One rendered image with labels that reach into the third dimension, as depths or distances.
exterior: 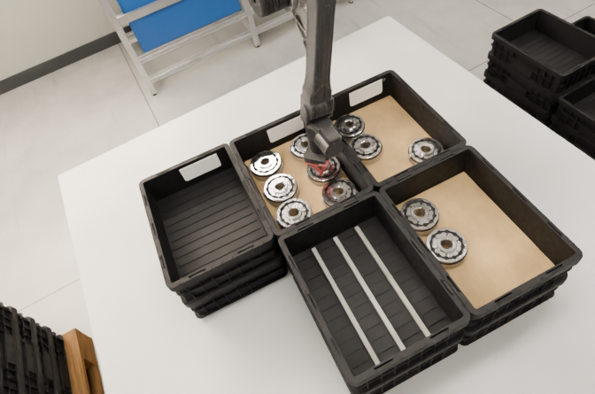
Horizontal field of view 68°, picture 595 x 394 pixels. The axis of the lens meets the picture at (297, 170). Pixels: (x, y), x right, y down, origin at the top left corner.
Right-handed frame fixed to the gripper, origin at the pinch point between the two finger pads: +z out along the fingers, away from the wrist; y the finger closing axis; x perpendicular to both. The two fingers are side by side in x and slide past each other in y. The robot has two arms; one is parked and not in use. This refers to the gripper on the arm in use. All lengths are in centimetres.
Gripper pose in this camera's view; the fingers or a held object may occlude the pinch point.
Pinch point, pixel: (322, 165)
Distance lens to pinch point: 134.2
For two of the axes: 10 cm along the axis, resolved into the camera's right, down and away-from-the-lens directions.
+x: -9.2, -2.0, 3.4
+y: 3.6, -7.8, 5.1
